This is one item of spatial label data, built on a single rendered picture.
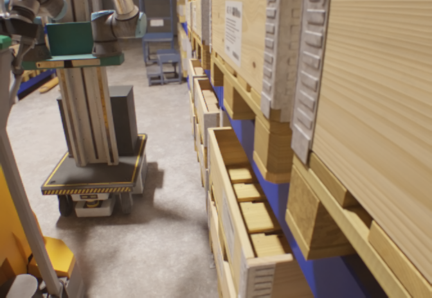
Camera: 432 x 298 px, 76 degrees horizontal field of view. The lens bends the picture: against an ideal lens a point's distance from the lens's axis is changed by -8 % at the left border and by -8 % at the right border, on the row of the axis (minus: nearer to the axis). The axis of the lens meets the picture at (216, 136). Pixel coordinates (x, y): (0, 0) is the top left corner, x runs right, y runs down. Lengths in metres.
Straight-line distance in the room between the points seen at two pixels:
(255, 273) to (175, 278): 1.24
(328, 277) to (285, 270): 0.27
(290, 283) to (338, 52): 0.61
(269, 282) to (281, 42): 0.54
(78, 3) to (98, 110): 0.76
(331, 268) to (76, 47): 2.01
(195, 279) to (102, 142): 1.25
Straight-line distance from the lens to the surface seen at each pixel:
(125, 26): 1.89
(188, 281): 1.91
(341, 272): 0.45
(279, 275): 0.76
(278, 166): 0.54
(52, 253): 1.75
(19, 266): 1.66
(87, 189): 2.25
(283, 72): 0.47
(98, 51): 1.99
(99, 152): 2.50
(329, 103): 0.32
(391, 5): 0.25
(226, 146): 1.39
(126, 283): 1.96
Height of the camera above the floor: 1.48
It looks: 24 degrees down
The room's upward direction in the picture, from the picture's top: straight up
